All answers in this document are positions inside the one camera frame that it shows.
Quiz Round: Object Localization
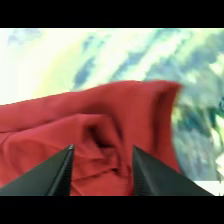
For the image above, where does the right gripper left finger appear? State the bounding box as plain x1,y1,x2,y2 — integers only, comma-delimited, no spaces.
0,143,76,197

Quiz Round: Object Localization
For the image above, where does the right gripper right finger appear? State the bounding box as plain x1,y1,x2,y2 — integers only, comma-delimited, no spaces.
132,145,215,197

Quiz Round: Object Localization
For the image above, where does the dark red T-shirt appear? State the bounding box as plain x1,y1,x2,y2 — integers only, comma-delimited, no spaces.
0,79,184,197

